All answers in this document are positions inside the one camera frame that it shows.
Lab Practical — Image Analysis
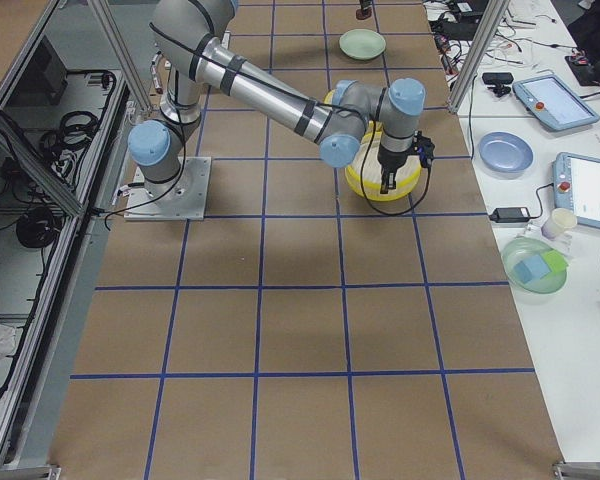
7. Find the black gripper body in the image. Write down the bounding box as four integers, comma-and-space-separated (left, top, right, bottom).
378, 147, 405, 173

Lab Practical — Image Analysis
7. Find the side yellow bamboo steamer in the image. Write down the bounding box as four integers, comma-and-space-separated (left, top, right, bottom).
345, 122, 422, 202

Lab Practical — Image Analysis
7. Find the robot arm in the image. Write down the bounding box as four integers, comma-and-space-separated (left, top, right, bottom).
149, 1, 434, 193

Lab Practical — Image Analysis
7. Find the blue plate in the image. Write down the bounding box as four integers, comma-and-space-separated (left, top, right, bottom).
478, 131, 534, 178

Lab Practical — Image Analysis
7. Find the light green plate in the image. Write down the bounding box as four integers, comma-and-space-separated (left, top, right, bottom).
338, 29, 386, 61

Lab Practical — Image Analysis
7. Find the black power adapter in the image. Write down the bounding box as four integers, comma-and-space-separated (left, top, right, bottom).
489, 207, 532, 224

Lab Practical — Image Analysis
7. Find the black webcam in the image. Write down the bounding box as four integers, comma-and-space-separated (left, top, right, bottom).
482, 72, 514, 98

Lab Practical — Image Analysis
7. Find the green bowl with sponges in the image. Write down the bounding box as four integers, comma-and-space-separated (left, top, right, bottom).
501, 237, 569, 294

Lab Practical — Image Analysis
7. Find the far teach pendant tablet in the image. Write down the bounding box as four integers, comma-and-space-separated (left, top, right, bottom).
512, 74, 600, 131

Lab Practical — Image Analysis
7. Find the teach pendant tablet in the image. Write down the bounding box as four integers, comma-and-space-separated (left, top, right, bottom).
512, 74, 600, 131
552, 152, 600, 229

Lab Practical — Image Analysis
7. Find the white paper cup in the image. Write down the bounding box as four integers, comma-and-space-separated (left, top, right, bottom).
541, 208, 578, 240

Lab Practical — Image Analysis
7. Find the near teach pendant tablet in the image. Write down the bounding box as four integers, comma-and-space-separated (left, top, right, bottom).
552, 152, 600, 229

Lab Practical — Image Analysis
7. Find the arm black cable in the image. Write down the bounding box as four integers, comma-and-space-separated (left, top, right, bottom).
359, 89, 434, 217

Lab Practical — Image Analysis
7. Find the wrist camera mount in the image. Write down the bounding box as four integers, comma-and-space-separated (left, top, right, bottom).
412, 131, 435, 170

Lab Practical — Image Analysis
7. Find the aluminium frame post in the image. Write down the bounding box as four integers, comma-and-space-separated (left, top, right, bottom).
447, 0, 508, 114

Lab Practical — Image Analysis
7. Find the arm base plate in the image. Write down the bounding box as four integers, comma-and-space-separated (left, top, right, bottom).
123, 156, 212, 221

